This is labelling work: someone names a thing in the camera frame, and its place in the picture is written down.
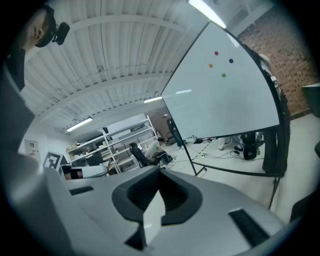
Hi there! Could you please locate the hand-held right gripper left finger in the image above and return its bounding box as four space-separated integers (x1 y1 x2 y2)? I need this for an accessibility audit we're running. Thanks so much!
62 165 160 256

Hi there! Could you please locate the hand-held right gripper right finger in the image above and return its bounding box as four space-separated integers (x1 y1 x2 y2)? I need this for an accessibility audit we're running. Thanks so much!
144 166 289 256

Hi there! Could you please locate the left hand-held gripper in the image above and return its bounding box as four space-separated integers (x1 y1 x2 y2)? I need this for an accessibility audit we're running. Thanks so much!
42 149 110 182

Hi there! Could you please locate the whiteboard on black stand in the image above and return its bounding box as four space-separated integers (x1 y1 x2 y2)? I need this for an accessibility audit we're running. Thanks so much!
160 21 292 210

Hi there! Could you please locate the black office chair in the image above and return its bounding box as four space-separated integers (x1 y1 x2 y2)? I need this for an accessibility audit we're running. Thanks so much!
129 142 152 167

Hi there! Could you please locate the white metal shelf rack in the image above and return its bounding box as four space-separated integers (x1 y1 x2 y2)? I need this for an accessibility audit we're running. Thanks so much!
65 114 161 175

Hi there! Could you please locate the long ceiling light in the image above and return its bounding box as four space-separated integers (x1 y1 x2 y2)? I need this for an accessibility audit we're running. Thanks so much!
65 116 94 133
143 95 163 104
187 0 228 29

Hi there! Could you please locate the yellow black hazard tape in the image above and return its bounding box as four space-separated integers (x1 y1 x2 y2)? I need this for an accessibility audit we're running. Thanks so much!
191 147 210 159

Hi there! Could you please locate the black equipment bag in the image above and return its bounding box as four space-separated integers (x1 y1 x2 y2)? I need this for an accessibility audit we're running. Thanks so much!
242 131 264 161

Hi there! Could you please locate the black platform trolley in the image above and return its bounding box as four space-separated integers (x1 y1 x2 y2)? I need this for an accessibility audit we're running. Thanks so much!
165 132 176 147

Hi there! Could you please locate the person in grey top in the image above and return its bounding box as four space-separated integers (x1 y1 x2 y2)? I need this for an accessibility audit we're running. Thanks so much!
0 48 37 161

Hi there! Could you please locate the person's head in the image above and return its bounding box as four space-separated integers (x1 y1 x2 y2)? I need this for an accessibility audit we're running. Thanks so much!
14 3 58 49

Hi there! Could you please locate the white wall notice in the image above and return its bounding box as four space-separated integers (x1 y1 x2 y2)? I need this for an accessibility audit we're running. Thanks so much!
24 139 41 162

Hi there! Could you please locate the black head-mounted camera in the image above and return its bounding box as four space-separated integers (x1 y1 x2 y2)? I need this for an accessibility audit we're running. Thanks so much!
51 21 71 47

